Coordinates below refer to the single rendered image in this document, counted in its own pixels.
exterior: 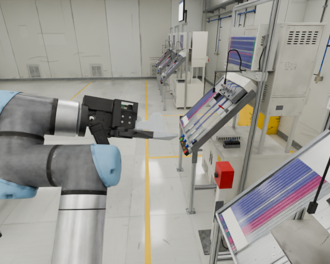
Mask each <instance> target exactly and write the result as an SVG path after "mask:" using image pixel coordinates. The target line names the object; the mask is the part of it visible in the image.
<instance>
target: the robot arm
mask: <svg viewBox="0 0 330 264"><path fill-rule="evenodd" d="M122 102H126V103H133V105H129V104H128V105H123V104H122ZM137 114H138V103H137V102H131V101H126V100H119V99H114V100H110V99H107V98H101V97H95V96H88V95H84V97H83V103H82V104H81V105H80V103H79V102H78V101H72V100H65V99H61V98H59V99H58V98H53V97H46V96H40V95H33V94H27V93H23V92H20V91H18V92H15V91H6V90H3V91H2V90H0V200H1V199H30V198H33V197H35V196H36V194H37V190H38V189H39V188H42V187H61V195H60V202H59V209H58V216H57V223H56V231H55V235H54V242H53V249H52V256H51V264H102V257H103V242H104V228H105V213H106V199H107V188H110V187H111V186H116V185H118V183H119V181H120V174H121V171H122V159H121V154H120V150H119V149H118V148H117V147H116V146H114V145H110V144H109V141H108V139H107V138H111V137H116V138H127V139H132V138H141V139H160V140H171V139H174V138H176V137H178V134H172V133H165V131H164V125H163V120H162V115H161V113H159V112H153V113H152V114H151V116H150V118H149V119H148V120H147V121H142V119H141V117H140V116H137ZM90 116H92V117H94V119H92V118H91V119H90ZM86 127H89V130H90V133H91V135H92V137H93V140H94V142H95V143H92V144H88V145H44V141H45V139H44V136H45V135H55V136H66V137H75V136H76V135H78V137H84V136H85V133H86ZM143 129H147V130H148V131H146V130H143Z"/></svg>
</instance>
